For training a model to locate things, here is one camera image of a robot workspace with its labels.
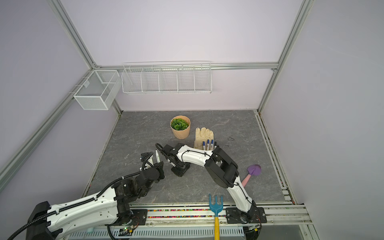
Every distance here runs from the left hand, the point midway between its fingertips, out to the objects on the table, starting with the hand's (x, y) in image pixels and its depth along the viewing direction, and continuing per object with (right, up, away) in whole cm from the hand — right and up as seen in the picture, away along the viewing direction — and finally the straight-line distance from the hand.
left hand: (163, 165), depth 78 cm
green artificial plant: (+6, +21, +19) cm, 29 cm away
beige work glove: (+21, +14, +27) cm, 37 cm away
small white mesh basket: (-48, +44, +22) cm, 69 cm away
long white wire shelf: (+14, +55, +27) cm, 63 cm away
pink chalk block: (+51, -5, +9) cm, 52 cm away
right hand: (+9, -7, +11) cm, 16 cm away
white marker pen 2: (+25, +8, +21) cm, 34 cm away
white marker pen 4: (+30, +8, +24) cm, 40 cm away
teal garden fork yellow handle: (+28, -21, -2) cm, 35 cm away
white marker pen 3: (+28, +8, +21) cm, 36 cm away
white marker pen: (+22, +7, +21) cm, 32 cm away
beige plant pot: (+9, +15, +19) cm, 26 cm away
